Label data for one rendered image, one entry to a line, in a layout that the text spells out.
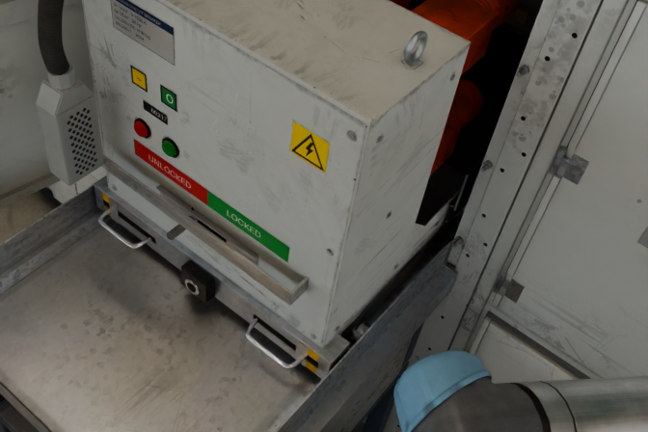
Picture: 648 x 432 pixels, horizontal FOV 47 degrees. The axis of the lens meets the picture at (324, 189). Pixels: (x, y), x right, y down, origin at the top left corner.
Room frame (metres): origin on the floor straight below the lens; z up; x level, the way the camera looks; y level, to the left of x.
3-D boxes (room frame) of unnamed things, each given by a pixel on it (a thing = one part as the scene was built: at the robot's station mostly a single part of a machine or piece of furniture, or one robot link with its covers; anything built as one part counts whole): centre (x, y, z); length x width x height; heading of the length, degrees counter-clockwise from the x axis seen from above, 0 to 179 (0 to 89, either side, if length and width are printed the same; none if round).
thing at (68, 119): (0.80, 0.39, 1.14); 0.08 x 0.05 x 0.17; 149
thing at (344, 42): (0.97, 0.04, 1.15); 0.51 x 0.50 x 0.48; 149
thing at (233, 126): (0.75, 0.17, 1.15); 0.48 x 0.01 x 0.48; 59
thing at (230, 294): (0.76, 0.16, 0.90); 0.54 x 0.05 x 0.06; 59
